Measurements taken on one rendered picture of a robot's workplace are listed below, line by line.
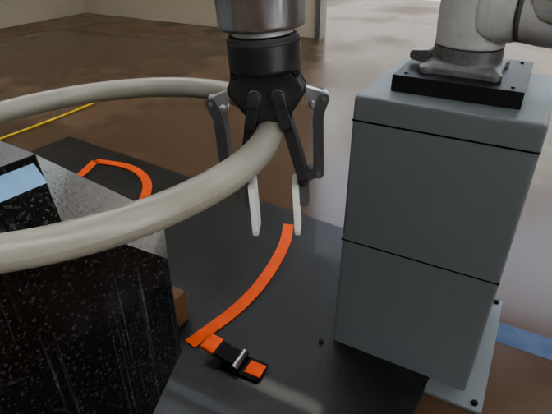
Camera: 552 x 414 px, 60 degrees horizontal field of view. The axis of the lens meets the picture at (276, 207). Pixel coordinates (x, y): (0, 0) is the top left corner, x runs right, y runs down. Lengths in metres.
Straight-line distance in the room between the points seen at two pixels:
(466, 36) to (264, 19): 0.76
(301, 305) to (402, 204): 0.62
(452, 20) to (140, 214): 0.92
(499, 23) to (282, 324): 1.04
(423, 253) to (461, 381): 0.42
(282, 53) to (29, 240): 0.28
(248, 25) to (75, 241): 0.24
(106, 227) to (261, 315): 1.27
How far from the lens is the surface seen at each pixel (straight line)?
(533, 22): 1.13
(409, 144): 1.12
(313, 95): 0.52
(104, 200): 0.93
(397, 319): 1.40
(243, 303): 1.66
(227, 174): 0.42
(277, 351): 1.51
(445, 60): 1.19
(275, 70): 0.48
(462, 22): 1.16
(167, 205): 0.39
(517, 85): 1.17
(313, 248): 1.91
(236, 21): 0.47
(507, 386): 1.59
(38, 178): 0.84
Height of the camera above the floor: 1.14
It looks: 31 degrees down
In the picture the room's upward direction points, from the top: straight up
